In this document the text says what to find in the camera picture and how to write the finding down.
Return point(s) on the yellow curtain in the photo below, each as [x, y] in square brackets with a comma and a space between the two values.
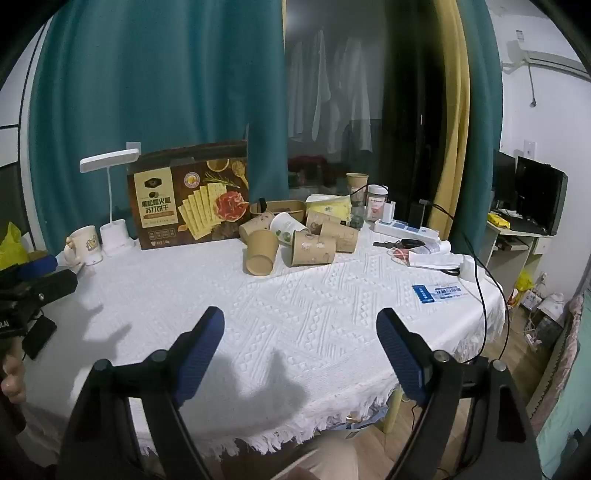
[451, 115]

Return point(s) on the small dark glass bottle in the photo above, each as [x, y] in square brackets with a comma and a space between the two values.
[357, 212]

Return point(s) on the wooden table leg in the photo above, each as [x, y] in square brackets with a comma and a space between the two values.
[395, 410]

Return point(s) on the plain brown paper cup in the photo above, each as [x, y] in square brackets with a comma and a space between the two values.
[340, 236]
[262, 251]

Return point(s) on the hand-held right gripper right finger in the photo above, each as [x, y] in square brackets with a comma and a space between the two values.
[400, 360]

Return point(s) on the printed blanket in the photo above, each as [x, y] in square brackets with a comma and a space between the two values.
[570, 369]

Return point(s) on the white paper cup green print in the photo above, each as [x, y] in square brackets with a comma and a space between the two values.
[286, 227]

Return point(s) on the white power strip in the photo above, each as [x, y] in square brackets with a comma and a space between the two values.
[406, 229]

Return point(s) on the small yellow floor bag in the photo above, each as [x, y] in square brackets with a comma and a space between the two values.
[524, 281]

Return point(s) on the white cartoon mug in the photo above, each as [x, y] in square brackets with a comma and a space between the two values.
[85, 244]

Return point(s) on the tall kraft paper cup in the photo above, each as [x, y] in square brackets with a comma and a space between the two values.
[357, 184]

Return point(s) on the white desk lamp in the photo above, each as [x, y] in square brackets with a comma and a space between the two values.
[113, 233]

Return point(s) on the blue white card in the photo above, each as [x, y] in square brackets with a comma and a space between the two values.
[436, 293]

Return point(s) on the narrow teal curtain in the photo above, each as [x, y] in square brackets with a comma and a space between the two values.
[482, 115]

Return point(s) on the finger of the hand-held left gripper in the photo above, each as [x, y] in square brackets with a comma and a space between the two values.
[39, 265]
[51, 284]

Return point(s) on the white lidded jar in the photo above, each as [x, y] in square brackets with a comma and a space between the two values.
[377, 203]

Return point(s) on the black monitor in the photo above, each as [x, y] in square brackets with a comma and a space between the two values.
[540, 194]

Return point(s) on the hanging white clothes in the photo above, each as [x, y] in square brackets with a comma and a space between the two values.
[332, 92]

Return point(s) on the white wall outlet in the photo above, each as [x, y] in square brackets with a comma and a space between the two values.
[529, 147]

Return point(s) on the wide teal curtain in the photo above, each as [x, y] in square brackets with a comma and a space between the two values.
[161, 78]

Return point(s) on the white face mask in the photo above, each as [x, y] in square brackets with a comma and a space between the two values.
[431, 261]

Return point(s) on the kraft paper bowl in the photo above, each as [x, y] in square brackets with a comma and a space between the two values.
[281, 210]

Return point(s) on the printed kraft paper cup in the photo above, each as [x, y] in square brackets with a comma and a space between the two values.
[254, 227]
[321, 218]
[314, 248]

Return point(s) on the yellow plastic bag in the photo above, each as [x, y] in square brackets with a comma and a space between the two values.
[11, 247]

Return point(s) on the white side desk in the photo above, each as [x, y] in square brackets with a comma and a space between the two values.
[512, 244]

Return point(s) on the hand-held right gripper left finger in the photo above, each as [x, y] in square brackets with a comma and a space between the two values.
[199, 355]

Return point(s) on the black power adapter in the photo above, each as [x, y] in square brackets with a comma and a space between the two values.
[418, 214]

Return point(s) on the brown cracker box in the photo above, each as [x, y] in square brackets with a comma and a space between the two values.
[184, 203]

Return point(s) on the yellow tissue pack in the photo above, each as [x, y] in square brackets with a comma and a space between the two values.
[330, 205]

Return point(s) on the person's left hand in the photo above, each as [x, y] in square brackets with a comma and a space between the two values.
[11, 381]

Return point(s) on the white air conditioner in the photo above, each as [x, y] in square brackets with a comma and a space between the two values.
[554, 57]

